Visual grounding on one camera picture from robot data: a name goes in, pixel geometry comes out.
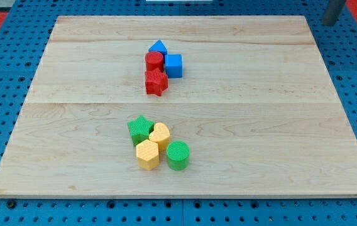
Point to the yellow heart block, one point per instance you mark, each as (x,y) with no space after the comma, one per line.
(160,135)

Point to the red star block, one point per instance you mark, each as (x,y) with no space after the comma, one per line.
(155,82)

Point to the green cylinder block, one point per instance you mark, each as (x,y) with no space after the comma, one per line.
(178,153)

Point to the green star block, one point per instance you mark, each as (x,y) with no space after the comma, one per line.
(140,129)

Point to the yellow hexagon block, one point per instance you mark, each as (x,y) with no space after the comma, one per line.
(147,155)

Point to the blue cube block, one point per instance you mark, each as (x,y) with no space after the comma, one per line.
(174,65)

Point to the red cylinder block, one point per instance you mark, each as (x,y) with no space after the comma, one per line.
(154,60)

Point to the blue triangle block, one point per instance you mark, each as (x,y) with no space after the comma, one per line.
(159,46)

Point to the wooden board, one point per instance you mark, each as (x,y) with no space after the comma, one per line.
(255,105)

